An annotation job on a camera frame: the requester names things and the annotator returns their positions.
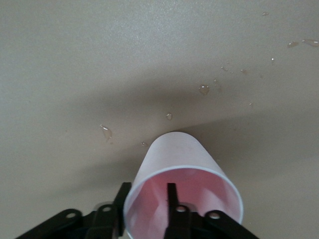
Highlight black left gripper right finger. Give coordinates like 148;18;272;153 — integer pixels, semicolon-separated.
163;183;260;239

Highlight pink plastic cup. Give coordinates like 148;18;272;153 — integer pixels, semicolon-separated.
124;131;244;239

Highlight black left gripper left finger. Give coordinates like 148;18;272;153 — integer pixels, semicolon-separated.
14;182;132;239

